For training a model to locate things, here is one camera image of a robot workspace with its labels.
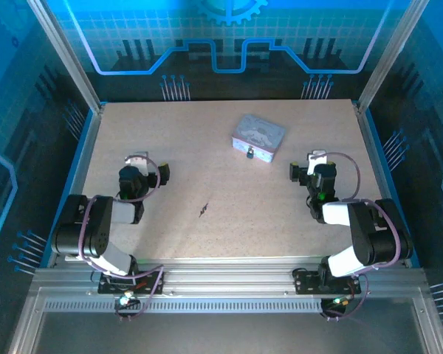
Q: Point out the small teal padlock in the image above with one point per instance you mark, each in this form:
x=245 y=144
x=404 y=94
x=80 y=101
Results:
x=250 y=153

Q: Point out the pastel cartoon tin box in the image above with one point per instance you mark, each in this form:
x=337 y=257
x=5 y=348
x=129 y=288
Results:
x=258 y=132

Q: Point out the small metal key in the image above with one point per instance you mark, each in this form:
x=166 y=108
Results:
x=204 y=210

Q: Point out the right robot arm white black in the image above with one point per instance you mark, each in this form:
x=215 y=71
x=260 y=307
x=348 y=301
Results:
x=369 y=236

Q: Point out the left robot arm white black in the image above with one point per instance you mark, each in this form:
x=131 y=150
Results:
x=96 y=228

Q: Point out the small lit circuit board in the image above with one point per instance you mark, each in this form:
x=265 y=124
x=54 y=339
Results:
x=125 y=299
x=339 y=300

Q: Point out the grey metal platform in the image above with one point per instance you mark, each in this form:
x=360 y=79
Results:
x=221 y=332

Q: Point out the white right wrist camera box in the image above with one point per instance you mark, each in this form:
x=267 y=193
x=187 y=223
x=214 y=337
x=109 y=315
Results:
x=314 y=160

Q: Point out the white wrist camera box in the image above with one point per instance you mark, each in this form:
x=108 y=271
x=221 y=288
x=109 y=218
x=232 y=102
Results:
x=314 y=160
x=140 y=162

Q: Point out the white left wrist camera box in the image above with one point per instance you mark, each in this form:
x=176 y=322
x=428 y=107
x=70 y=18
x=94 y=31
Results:
x=140 y=162

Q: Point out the aluminium left side rail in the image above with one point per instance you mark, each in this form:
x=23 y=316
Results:
x=82 y=166

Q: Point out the aluminium right side rail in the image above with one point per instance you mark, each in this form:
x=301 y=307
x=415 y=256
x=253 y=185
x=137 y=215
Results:
x=373 y=158

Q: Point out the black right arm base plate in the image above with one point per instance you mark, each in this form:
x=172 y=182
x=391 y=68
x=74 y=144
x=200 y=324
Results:
x=306 y=282

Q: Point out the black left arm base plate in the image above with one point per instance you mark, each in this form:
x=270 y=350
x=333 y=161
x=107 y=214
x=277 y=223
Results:
x=107 y=287

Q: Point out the aluminium front frame rail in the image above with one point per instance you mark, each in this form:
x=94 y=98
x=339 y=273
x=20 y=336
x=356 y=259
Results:
x=225 y=276

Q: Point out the aluminium right corner post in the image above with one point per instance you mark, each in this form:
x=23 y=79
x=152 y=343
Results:
x=391 y=55

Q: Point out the aluminium corner post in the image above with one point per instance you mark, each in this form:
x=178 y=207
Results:
x=62 y=51
x=391 y=55

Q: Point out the aluminium left corner post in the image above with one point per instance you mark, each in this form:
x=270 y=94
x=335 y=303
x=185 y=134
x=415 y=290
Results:
x=62 y=51

